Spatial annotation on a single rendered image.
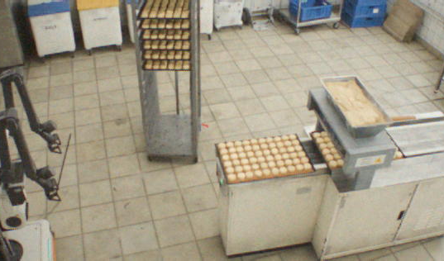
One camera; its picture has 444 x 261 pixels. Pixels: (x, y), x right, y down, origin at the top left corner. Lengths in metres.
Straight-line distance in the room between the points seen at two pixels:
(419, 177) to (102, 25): 4.36
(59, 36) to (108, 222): 3.02
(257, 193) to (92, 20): 3.75
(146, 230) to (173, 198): 0.42
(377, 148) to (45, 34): 4.52
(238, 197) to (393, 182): 1.06
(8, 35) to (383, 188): 4.58
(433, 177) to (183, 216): 2.02
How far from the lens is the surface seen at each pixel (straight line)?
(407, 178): 3.19
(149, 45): 3.60
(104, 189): 4.10
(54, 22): 5.98
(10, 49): 5.88
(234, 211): 3.03
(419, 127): 3.63
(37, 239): 3.50
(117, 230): 3.75
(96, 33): 6.05
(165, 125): 4.47
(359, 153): 2.72
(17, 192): 2.83
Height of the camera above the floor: 2.88
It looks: 38 degrees down
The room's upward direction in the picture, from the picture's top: 1 degrees clockwise
